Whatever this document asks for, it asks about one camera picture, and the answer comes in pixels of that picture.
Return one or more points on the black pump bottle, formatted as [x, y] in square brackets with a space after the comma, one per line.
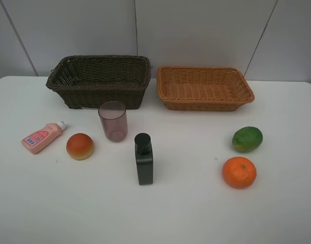
[144, 158]

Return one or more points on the translucent purple plastic cup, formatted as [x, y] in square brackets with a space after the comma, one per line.
[114, 120]

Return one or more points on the green lime fruit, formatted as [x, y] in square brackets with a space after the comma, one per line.
[247, 139]

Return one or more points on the orange tangerine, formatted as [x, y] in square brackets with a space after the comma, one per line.
[239, 172]

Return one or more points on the pink lotion bottle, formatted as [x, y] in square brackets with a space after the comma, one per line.
[38, 140]

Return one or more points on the light orange wicker basket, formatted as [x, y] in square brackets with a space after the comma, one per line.
[186, 88]

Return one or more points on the round bread bun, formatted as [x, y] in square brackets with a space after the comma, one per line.
[80, 146]

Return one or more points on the dark brown wicker basket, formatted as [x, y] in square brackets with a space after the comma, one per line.
[88, 81]

